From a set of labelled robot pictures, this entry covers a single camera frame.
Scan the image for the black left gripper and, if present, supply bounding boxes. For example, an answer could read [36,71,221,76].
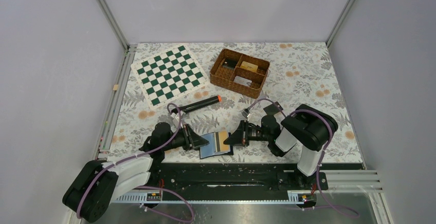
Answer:
[162,123,209,151]

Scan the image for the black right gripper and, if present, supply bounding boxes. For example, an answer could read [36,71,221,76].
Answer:
[224,120,272,146]

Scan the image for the black VIP card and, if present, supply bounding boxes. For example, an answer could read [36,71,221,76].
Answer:
[263,102,283,115]

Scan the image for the black leather card holder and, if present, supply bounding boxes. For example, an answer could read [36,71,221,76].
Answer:
[199,130,234,159]

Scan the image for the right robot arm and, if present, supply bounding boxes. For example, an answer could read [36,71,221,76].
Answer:
[224,104,338,189]

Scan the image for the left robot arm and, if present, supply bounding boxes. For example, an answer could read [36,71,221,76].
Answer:
[62,122,209,223]

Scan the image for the gold card magnetic stripe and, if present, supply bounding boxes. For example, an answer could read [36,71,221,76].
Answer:
[215,130,230,153]

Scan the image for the white card in basket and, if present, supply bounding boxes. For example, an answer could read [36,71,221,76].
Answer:
[233,76,252,86]

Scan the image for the tan card in basket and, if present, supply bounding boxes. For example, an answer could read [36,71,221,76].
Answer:
[240,61,258,72]

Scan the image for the black flashlight orange tip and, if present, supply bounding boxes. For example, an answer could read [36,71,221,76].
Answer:
[178,95,222,114]

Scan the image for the floral table mat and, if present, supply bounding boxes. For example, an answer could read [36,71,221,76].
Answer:
[108,42,363,163]

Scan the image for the brown wicker divided basket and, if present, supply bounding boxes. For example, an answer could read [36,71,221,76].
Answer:
[209,48,270,98]

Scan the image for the green white chessboard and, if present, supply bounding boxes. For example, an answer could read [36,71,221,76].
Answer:
[131,44,209,110]

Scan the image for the black item in basket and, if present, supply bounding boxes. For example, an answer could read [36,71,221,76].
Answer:
[222,58,239,69]

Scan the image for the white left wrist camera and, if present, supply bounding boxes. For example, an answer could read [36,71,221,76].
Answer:
[171,113,183,129]

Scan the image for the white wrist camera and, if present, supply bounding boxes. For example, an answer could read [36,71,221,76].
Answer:
[171,113,183,129]
[241,108,251,121]

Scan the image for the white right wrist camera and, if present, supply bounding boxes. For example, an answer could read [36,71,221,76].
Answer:
[241,108,251,121]

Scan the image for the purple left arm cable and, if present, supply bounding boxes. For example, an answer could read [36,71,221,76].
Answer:
[75,102,195,224]

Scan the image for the aluminium slotted rail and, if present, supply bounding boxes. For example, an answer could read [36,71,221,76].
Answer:
[113,170,382,205]

